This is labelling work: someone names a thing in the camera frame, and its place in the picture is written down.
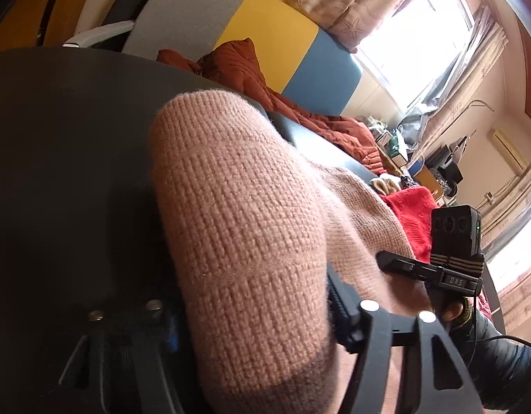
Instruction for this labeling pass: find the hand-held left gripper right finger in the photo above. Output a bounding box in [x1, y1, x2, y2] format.
[326, 263, 484, 414]

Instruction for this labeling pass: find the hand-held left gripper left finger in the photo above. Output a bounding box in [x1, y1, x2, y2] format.
[58, 297, 182, 414]

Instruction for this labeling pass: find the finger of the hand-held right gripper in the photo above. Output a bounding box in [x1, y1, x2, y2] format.
[376, 250, 441, 284]

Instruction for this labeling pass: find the pink knit sweater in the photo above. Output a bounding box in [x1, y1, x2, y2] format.
[149, 88, 441, 414]

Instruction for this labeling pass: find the person's right forearm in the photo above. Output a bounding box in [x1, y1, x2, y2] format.
[447, 297, 531, 410]

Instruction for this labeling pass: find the person's right hand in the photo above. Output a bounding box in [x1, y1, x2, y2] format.
[440, 299, 465, 323]

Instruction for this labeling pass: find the red fuzzy sweater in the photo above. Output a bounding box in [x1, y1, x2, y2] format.
[380, 185, 439, 266]

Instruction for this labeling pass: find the blue and yellow box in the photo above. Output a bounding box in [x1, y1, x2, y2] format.
[409, 160, 444, 200]

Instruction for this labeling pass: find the beige side curtain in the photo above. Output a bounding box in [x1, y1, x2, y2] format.
[479, 168, 531, 259]

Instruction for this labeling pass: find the black electronic device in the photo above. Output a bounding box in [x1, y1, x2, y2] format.
[424, 143, 465, 196]

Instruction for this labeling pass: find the small side window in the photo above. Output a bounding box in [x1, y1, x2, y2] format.
[490, 220, 531, 294]

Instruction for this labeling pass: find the beige fluffy cloth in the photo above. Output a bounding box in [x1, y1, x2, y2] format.
[370, 174, 405, 194]

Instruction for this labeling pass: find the green white box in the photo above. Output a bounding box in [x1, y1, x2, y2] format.
[377, 126, 409, 161]

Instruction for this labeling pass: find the sheer grey curtain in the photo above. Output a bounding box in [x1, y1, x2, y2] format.
[397, 4, 508, 160]

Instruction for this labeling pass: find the bright window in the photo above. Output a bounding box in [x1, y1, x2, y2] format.
[356, 0, 475, 110]

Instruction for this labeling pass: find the beige patterned curtain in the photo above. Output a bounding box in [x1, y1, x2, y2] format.
[272, 0, 434, 55]

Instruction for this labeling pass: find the grey yellow blue padded headboard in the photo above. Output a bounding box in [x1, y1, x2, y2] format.
[122, 0, 362, 117]

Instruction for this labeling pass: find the grey chair armrest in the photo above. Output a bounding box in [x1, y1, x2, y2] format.
[62, 19, 134, 48]

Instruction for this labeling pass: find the wooden wardrobe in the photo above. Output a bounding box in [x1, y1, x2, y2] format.
[0, 0, 104, 55]

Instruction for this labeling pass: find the wall air conditioner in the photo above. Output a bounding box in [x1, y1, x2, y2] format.
[487, 127, 529, 174]

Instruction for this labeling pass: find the black cable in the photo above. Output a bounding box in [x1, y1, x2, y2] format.
[477, 334, 531, 350]

